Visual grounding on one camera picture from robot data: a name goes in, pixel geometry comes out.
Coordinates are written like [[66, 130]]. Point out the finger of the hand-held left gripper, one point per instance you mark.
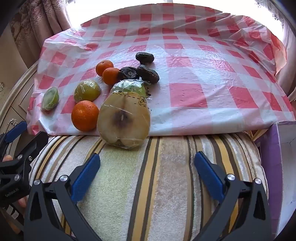
[[34, 144], [16, 133]]

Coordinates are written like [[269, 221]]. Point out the green fruit half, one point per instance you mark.
[[87, 91]]

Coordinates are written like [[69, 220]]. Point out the cream cabinet drawer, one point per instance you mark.
[[13, 92]]

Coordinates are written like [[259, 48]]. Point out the round dark dried fruit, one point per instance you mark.
[[128, 73]]

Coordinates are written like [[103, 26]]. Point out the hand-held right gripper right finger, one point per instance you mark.
[[209, 177]]

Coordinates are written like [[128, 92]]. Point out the dark wrinkled dried fruit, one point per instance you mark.
[[144, 57], [149, 74]]

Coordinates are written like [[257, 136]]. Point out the small mandarin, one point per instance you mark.
[[111, 76], [104, 66]]

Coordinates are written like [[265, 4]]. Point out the person's left hand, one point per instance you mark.
[[22, 202]]

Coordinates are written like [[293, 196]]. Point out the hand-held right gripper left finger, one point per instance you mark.
[[85, 178]]

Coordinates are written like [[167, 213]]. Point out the kiwi half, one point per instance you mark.
[[50, 99]]

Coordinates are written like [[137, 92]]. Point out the large orange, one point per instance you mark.
[[85, 115]]

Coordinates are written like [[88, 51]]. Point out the red white checkered plastic tablecloth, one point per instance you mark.
[[185, 76]]

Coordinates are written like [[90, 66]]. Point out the purple cardboard box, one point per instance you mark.
[[272, 162]]

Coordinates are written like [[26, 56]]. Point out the brown patterned curtain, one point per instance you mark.
[[34, 23]]

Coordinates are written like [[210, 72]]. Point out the yellow pear half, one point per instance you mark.
[[123, 121]]

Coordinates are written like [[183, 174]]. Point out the striped beige towel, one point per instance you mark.
[[148, 185]]

